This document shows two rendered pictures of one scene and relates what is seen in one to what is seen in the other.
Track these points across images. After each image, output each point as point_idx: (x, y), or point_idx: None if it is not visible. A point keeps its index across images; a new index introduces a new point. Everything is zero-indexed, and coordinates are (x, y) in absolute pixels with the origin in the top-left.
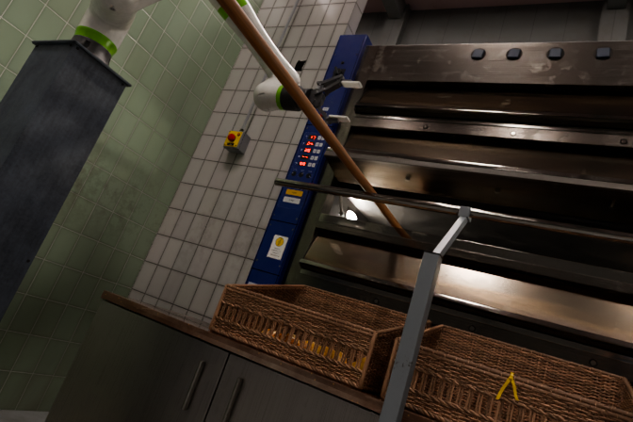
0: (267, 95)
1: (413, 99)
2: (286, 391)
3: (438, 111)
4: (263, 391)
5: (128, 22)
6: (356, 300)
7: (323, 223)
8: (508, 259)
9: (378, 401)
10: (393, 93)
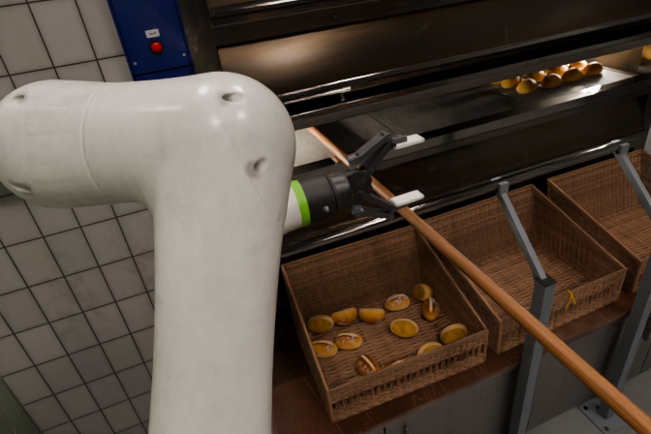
0: (284, 232)
1: None
2: (445, 405)
3: None
4: (426, 418)
5: None
6: (345, 247)
7: None
8: (454, 140)
9: (511, 365)
10: None
